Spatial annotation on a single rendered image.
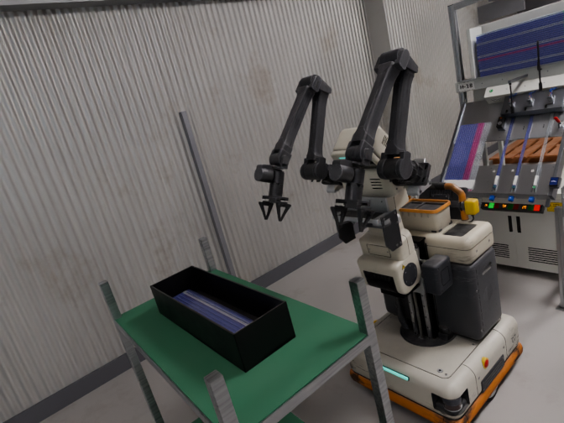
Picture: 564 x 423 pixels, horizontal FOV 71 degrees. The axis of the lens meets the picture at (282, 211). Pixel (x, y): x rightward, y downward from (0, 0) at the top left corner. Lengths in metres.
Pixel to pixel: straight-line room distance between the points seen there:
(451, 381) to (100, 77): 2.73
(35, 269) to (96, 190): 0.62
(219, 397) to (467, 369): 1.38
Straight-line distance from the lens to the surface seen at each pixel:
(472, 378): 2.03
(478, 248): 1.97
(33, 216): 2.94
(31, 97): 2.98
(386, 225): 1.61
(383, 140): 1.63
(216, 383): 0.83
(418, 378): 2.00
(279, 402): 0.96
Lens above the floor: 1.56
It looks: 15 degrees down
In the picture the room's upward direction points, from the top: 14 degrees counter-clockwise
